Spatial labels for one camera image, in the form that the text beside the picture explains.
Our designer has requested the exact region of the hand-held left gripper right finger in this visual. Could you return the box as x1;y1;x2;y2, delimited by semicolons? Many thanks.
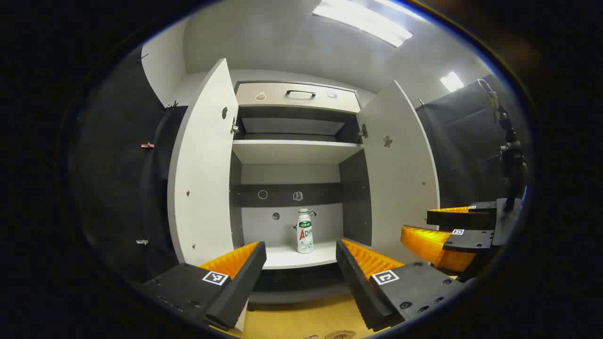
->
335;238;464;332

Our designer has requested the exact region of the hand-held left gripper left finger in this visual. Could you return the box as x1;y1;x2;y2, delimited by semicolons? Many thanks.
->
141;241;267;331

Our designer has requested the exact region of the light grey cabinet door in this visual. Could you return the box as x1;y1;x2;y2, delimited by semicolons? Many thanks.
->
167;57;239;266
357;80;441;264

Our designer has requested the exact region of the white bottle with green label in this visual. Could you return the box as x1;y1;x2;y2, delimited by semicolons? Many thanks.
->
296;209;315;254

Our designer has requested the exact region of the grey cabinet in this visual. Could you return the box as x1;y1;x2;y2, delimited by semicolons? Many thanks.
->
228;80;375;311

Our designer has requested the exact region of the white cabinet shelf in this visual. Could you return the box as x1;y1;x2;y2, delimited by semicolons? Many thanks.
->
232;139;364;165

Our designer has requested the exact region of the beige cabinet drawer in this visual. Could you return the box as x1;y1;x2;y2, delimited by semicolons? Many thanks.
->
235;81;362;113

